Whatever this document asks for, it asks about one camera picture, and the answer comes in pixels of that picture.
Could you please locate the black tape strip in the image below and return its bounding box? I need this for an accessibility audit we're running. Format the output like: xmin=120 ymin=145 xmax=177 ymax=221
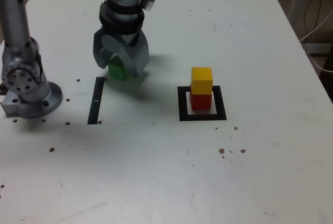
xmin=87 ymin=76 xmax=105 ymax=125

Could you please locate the white cable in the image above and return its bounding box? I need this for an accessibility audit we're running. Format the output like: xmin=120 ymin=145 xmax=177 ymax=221
xmin=299 ymin=10 xmax=333 ymax=43
xmin=306 ymin=49 xmax=333 ymax=73

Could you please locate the yellow cube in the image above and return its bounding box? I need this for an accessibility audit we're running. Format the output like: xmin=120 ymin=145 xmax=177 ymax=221
xmin=190 ymin=67 xmax=214 ymax=96

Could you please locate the black tape square outline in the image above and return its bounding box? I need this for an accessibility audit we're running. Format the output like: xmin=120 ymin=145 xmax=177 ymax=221
xmin=177 ymin=85 xmax=227 ymax=122

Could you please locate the red cube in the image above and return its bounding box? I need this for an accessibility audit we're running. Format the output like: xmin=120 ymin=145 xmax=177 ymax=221
xmin=189 ymin=84 xmax=212 ymax=111

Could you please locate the green cube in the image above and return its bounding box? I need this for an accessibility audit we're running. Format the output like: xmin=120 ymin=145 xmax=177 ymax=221
xmin=107 ymin=55 xmax=129 ymax=82

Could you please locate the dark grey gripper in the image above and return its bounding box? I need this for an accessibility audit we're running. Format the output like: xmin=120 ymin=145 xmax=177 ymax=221
xmin=93 ymin=21 xmax=150 ymax=79

